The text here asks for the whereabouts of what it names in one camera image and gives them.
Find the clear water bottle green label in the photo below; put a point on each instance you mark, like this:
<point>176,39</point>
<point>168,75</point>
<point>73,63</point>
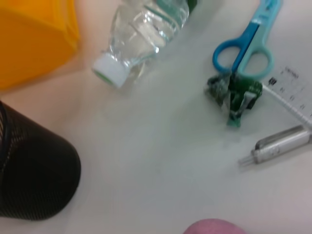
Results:
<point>146,29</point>

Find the pink peach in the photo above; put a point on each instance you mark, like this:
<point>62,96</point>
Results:
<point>214,228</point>

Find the clear grey ballpoint pen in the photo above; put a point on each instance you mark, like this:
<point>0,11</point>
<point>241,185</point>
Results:
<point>280,143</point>

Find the black mesh pen cup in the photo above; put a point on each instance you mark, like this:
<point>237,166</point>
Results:
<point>36,170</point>

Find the transparent plastic ruler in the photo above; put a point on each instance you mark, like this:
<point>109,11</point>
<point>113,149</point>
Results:
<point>295,92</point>

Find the blue scissors with blade cover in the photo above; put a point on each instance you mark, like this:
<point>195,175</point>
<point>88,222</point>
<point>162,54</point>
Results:
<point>267,14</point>

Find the yellow plastic storage bin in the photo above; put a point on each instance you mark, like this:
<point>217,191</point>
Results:
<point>31,44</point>

